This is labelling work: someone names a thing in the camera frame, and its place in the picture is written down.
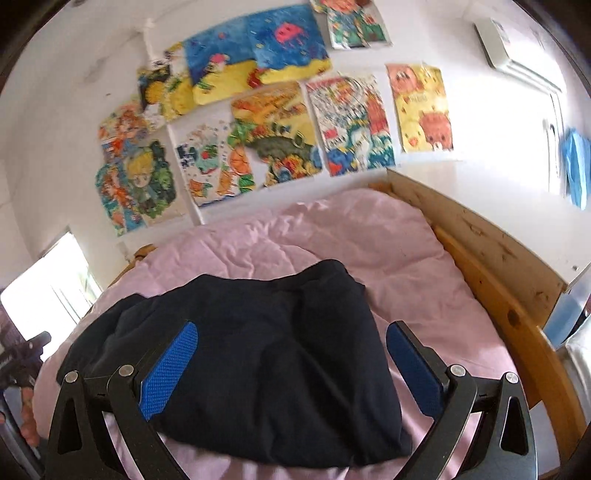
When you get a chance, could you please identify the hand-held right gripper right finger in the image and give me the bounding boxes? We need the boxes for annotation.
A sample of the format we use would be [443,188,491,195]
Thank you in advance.
[385,320,539,480]

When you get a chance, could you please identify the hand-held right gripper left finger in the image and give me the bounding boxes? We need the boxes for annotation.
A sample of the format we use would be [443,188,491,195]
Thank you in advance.
[45,320,200,480]

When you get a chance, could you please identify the dark navy jacket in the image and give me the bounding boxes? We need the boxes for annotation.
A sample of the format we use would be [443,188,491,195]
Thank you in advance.
[55,259,413,467]

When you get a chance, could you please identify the person's left hand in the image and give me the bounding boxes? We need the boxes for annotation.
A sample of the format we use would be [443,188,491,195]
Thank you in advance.
[19,387,43,448]

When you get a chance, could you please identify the bright window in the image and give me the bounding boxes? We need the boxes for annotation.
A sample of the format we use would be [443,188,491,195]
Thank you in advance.
[0,231,103,354]

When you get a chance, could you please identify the pink blanket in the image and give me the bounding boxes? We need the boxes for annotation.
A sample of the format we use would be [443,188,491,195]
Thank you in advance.
[34,187,520,480]

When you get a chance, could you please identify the light blue cloth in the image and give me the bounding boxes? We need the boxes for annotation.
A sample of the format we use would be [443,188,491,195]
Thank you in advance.
[544,284,591,349]

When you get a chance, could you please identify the white pillow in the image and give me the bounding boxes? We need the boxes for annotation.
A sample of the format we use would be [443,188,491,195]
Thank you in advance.
[564,327,591,418]

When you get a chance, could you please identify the cartoon figure green orange drawing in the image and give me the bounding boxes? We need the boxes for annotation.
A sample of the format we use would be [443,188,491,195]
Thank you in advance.
[95,138,177,237]

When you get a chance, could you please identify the orange carrots white drawing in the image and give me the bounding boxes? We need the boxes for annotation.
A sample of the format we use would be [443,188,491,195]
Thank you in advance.
[167,113,256,208]

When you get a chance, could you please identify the orange figures small drawing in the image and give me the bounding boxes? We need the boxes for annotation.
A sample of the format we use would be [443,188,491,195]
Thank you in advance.
[98,99,155,153]

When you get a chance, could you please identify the dark turtle flowers drawing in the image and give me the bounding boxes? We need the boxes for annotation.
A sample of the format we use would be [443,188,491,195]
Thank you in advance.
[230,82,325,189]

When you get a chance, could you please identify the yellow pig drawing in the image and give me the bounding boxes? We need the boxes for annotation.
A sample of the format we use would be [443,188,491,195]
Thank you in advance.
[385,64,455,154]

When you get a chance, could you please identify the blue hanging cloth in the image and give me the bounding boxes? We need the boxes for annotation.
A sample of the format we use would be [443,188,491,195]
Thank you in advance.
[560,127,591,210]

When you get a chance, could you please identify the yellow black drawing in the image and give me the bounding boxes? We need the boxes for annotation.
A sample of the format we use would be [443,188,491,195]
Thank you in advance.
[137,41,197,123]

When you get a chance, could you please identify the blue sea yellow sand drawing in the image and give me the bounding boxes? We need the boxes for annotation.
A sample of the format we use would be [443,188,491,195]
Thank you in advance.
[185,25,259,106]

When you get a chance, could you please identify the white air conditioner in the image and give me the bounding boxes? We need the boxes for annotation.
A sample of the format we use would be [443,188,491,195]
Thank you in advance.
[473,17,566,93]

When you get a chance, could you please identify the pink jellyfish sea drawing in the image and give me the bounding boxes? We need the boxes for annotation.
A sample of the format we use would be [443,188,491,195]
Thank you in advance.
[247,11,333,88]

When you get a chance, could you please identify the green clothed figures drawing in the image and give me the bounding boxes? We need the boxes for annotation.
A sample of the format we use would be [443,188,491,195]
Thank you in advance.
[310,0,394,51]

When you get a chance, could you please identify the wooden bed frame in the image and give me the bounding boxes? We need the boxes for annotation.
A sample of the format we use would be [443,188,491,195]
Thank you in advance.
[108,168,589,480]

